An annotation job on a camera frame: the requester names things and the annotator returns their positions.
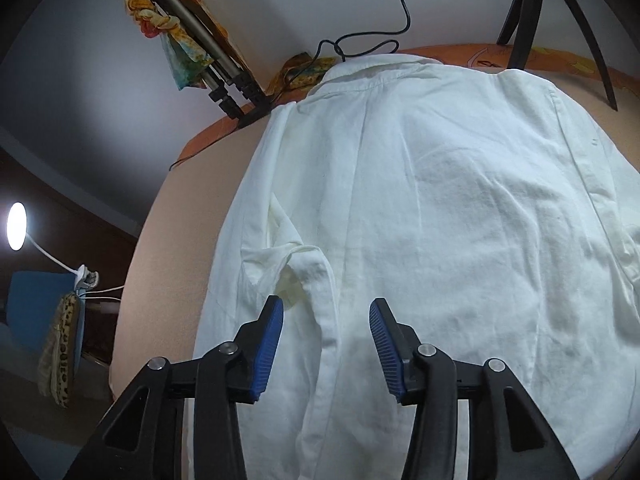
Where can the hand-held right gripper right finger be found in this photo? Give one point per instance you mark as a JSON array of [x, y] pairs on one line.
[[385, 350]]

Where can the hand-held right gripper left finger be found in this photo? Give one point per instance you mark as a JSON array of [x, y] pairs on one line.
[[267, 350]]

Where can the white shirt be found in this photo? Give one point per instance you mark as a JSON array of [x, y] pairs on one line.
[[425, 210]]

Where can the leopard print cloth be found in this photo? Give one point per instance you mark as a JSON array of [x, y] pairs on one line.
[[57, 355]]

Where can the dark wooden door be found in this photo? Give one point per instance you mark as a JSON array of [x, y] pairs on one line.
[[75, 220]]

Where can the blue chair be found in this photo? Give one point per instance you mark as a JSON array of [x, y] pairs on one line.
[[35, 310]]

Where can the white round desk lamp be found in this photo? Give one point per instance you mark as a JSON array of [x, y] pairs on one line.
[[16, 225]]

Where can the folded silver tripod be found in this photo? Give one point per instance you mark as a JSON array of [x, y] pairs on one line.
[[192, 20]]

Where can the black tripod stand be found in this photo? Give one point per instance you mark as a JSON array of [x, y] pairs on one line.
[[525, 25]]

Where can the colourful printed scarf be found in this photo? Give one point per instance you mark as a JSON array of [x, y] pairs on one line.
[[150, 10]]

